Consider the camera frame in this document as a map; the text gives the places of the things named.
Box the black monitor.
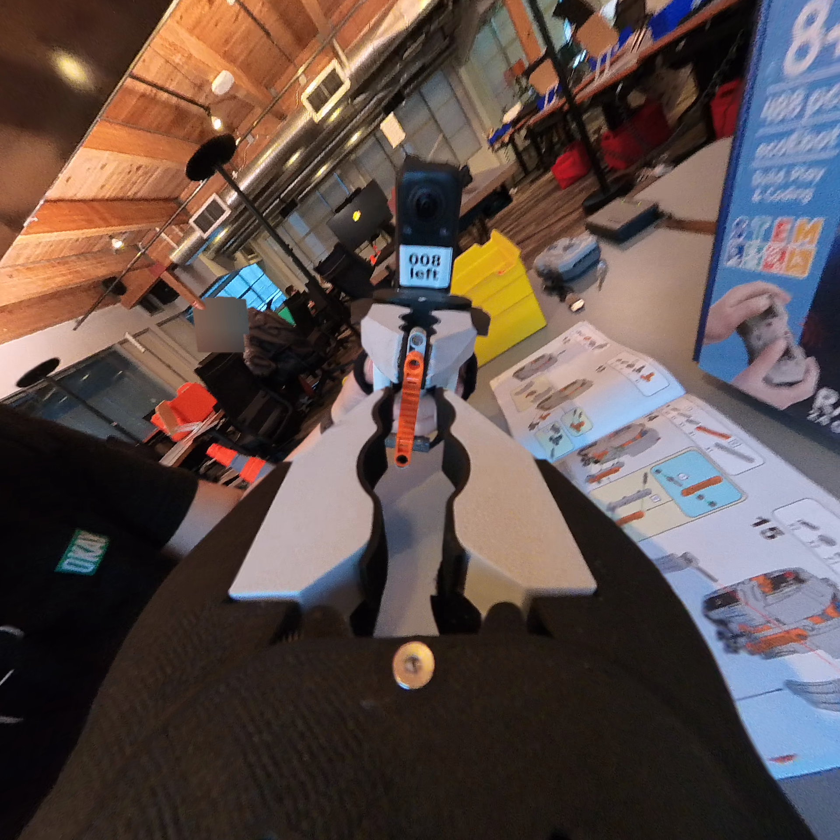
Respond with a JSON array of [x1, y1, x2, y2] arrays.
[[327, 179, 396, 249]]

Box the black pole with base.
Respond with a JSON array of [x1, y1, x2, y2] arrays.
[[528, 0, 634, 214]]

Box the grey toy robot body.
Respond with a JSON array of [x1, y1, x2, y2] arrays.
[[533, 235, 606, 303]]

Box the person's black sweater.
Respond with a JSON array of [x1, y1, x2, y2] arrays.
[[0, 403, 201, 840]]

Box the orange perforated building beam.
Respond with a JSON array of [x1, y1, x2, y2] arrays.
[[394, 351, 426, 468]]

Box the blue robot kit box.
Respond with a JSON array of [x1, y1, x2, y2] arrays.
[[694, 0, 840, 434]]

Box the metal ventilation duct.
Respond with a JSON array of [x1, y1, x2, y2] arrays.
[[167, 36, 421, 265]]

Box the shelf with blue bins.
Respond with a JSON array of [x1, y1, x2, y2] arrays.
[[487, 0, 746, 148]]

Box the black round-top floor stand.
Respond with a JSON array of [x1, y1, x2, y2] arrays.
[[185, 134, 319, 286]]

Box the yellow plastic bin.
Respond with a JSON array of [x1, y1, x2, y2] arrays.
[[451, 230, 549, 368]]

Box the flat black device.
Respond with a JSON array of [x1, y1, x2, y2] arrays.
[[585, 200, 661, 241]]

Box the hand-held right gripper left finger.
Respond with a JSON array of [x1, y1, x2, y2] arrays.
[[228, 391, 389, 637]]

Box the light grey desk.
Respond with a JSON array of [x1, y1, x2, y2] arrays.
[[157, 134, 840, 840]]

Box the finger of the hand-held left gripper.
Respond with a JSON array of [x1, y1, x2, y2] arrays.
[[424, 307, 477, 391], [362, 304, 412, 385]]

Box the red storage bin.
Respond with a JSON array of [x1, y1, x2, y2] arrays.
[[710, 79, 746, 140], [600, 125, 648, 173], [551, 141, 593, 191]]

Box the person's left hand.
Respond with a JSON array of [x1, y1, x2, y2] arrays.
[[331, 354, 463, 441]]

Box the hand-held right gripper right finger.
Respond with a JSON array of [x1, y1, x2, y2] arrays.
[[430, 395, 599, 637]]

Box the orange chair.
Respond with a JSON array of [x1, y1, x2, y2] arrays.
[[150, 382, 219, 442]]

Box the open instruction booklet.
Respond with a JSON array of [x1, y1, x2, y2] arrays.
[[489, 320, 840, 782]]

